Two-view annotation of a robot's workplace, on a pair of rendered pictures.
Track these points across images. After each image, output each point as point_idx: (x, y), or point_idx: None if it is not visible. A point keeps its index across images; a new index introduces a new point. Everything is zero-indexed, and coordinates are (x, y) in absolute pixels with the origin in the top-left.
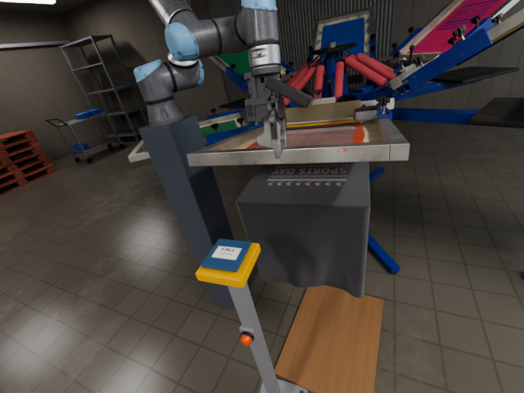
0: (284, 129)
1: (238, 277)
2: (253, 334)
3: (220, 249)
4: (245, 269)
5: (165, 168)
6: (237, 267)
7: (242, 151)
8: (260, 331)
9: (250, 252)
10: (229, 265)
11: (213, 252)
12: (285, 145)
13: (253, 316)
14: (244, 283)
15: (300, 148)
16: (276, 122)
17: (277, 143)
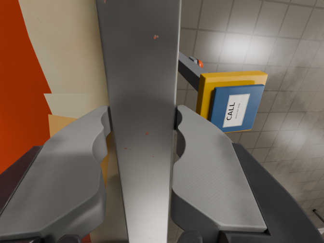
0: (74, 167)
1: (263, 80)
2: (196, 59)
3: (228, 122)
4: (252, 76)
5: None
6: (260, 86)
7: (168, 222)
8: (180, 57)
9: (223, 82)
10: (257, 97)
11: (233, 127)
12: (105, 113)
13: (191, 64)
14: (259, 71)
15: (177, 9)
16: (273, 230)
17: (218, 128)
